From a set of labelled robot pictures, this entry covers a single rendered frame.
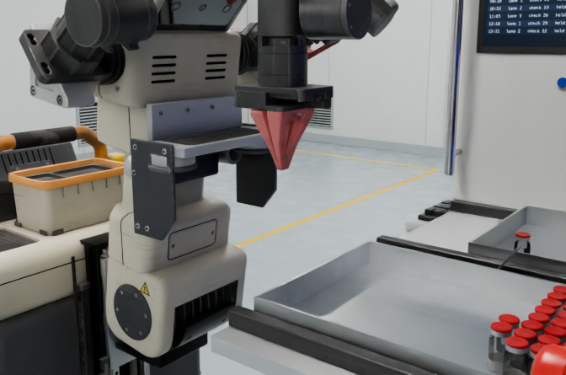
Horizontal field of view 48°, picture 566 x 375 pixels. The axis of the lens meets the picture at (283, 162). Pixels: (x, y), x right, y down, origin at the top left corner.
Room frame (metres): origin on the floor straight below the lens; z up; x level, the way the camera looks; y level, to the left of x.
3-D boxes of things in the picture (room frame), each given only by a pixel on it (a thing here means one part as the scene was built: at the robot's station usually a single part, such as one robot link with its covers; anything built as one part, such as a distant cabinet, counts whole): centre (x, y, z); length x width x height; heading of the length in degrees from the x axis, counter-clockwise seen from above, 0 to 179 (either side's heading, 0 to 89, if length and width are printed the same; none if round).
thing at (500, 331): (0.58, -0.22, 0.90); 0.02 x 0.02 x 0.05
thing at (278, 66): (0.73, 0.00, 1.17); 0.10 x 0.07 x 0.07; 52
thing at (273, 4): (0.73, 0.00, 1.23); 0.07 x 0.06 x 0.07; 55
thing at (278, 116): (0.74, 0.01, 1.10); 0.07 x 0.07 x 0.09; 52
